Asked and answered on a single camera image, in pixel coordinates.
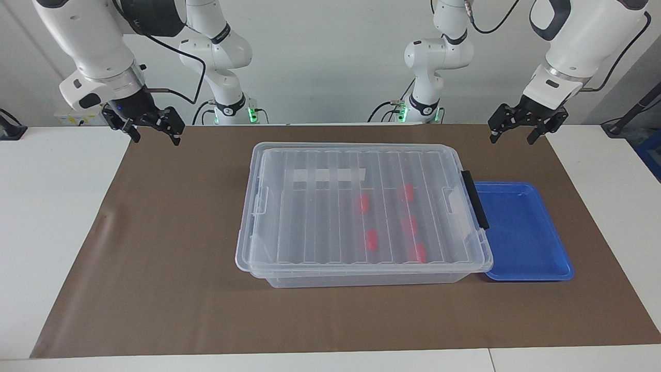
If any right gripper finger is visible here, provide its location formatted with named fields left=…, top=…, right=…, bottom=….
left=147, top=106, right=186, bottom=147
left=101, top=105, right=141, bottom=144

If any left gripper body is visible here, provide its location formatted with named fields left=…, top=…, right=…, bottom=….
left=516, top=95, right=556, bottom=126

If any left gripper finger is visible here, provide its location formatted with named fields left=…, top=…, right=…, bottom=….
left=526, top=106, right=570, bottom=146
left=487, top=103, right=523, bottom=145

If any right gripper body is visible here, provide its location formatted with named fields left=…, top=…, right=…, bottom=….
left=111, top=87, right=160, bottom=125

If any clear plastic box lid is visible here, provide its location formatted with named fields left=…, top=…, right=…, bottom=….
left=235, top=142, right=494, bottom=273

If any clear plastic storage box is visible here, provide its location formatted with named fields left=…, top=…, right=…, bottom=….
left=248, top=145, right=490, bottom=289

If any white power strip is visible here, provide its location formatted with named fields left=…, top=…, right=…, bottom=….
left=54, top=110, right=106, bottom=128

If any black stand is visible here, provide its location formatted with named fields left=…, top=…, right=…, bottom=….
left=601, top=82, right=661, bottom=138
left=0, top=108, right=28, bottom=141

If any blue crate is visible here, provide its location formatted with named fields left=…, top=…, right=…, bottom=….
left=636, top=128, right=661, bottom=182

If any blue plastic tray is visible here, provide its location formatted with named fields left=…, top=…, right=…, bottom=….
left=473, top=181, right=575, bottom=282

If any black cable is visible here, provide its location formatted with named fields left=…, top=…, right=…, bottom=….
left=111, top=0, right=207, bottom=105
left=580, top=10, right=652, bottom=94
left=192, top=100, right=213, bottom=126
left=464, top=0, right=521, bottom=35
left=367, top=79, right=417, bottom=123

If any black box latch handle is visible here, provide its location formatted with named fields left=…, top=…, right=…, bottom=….
left=461, top=170, right=490, bottom=231

